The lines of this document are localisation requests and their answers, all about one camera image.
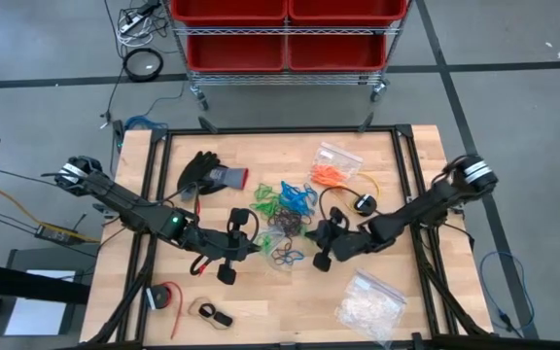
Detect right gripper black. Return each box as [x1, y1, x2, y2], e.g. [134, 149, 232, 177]
[304, 221, 376, 263]

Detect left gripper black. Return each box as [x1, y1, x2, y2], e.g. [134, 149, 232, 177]
[194, 230, 263, 263]

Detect clear zip bag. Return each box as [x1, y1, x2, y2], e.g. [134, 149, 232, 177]
[255, 226, 306, 271]
[310, 141, 364, 190]

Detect stack of clear zip bags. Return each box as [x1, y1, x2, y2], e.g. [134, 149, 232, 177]
[333, 268, 407, 344]

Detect loose dark rubber bands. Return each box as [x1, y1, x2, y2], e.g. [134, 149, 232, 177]
[269, 246, 296, 267]

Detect blue rubber bands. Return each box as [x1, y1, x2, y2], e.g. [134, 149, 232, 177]
[278, 180, 319, 216]

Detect black oblong fob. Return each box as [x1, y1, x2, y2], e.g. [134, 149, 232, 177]
[213, 311, 235, 329]

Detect black bundle with green edge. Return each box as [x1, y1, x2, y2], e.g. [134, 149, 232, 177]
[176, 150, 250, 195]

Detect small black box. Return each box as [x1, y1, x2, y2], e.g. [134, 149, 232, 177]
[111, 119, 127, 153]

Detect black round magnifier lamp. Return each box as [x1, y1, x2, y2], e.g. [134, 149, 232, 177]
[122, 47, 164, 83]

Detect grey cart with white sheet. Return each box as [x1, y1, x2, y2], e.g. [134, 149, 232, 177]
[0, 247, 89, 350]

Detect black beam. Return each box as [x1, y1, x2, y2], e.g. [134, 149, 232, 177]
[0, 259, 91, 306]

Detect white power strip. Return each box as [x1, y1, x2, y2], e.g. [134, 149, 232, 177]
[118, 13, 146, 34]

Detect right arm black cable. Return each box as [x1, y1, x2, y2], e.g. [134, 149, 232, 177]
[317, 187, 383, 229]

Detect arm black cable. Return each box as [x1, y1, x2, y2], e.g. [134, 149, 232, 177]
[226, 207, 261, 252]
[317, 187, 383, 229]

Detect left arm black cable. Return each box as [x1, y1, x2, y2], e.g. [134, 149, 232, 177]
[226, 207, 261, 252]

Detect yellow cable coil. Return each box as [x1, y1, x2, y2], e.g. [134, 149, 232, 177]
[331, 172, 381, 215]

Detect red cable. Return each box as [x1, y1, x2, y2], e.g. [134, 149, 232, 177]
[160, 280, 185, 341]

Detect black aluminium table frame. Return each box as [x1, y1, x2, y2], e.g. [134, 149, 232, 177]
[79, 123, 496, 350]

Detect black fin-shaped bracket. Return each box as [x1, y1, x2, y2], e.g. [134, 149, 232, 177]
[356, 111, 376, 134]
[196, 115, 219, 135]

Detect chrome wire shelf rack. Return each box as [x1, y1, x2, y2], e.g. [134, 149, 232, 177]
[162, 0, 415, 112]

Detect blue cable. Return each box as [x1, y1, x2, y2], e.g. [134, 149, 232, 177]
[477, 249, 538, 339]
[123, 114, 170, 131]

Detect orange-yellow floor cable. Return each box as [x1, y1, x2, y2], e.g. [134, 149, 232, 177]
[0, 183, 102, 243]

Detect white coiled cable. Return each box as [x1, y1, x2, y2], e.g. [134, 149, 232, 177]
[116, 9, 158, 49]

